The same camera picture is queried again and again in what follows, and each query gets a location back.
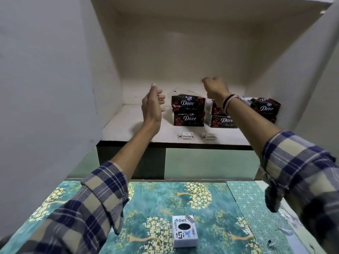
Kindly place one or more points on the person's left hand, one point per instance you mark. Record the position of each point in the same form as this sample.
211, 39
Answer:
151, 105

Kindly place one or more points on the person's right hand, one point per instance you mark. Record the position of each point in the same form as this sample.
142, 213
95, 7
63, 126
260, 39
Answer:
216, 89

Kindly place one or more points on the person's right fingers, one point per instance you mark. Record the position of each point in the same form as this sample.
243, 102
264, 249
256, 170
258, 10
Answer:
207, 80

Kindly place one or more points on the person's left thumb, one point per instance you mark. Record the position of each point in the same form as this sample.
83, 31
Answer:
153, 88

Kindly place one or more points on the person's left forearm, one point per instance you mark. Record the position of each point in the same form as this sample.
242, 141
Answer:
106, 182

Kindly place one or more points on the person's right forearm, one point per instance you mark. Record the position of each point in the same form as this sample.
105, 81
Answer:
286, 161

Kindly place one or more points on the dark floral tissue packet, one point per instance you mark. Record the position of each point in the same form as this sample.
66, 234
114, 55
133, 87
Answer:
266, 107
189, 119
216, 109
219, 121
188, 102

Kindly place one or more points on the red and black wrist threads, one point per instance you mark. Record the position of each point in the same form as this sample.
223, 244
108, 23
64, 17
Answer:
229, 101

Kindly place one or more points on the small white plastic latch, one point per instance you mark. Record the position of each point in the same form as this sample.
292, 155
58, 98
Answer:
185, 135
209, 136

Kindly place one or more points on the teal tablecloth with gold trees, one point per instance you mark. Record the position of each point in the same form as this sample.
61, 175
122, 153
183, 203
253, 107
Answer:
169, 208

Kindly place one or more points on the teal geometric pattern mat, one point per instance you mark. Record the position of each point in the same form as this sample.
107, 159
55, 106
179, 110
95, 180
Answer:
254, 208

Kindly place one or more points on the white box with stickers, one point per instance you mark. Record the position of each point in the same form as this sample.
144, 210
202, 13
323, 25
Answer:
184, 231

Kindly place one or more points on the small black object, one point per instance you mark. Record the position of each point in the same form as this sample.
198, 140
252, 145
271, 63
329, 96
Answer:
269, 243

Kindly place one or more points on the white wall cupboard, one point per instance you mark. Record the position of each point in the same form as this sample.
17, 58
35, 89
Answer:
182, 63

